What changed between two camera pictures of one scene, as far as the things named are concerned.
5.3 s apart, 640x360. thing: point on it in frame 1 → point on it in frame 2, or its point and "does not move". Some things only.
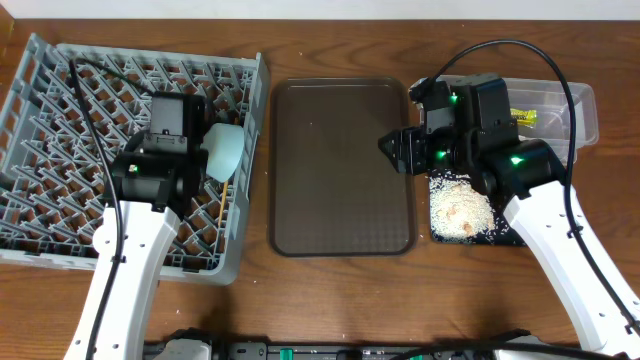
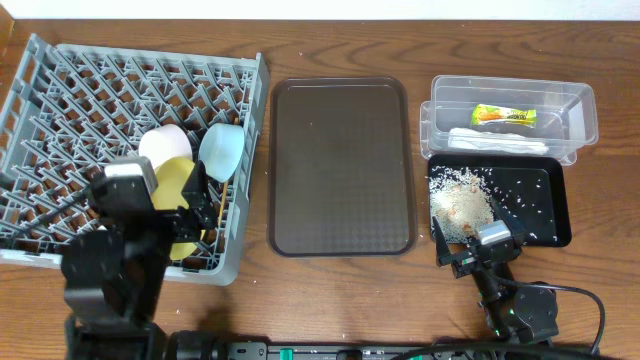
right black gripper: x=410 y=150 → x=445 y=256
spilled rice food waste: x=459 y=211 does not move
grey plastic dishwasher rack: x=52 y=180 does not move
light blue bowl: x=224 y=143 does not move
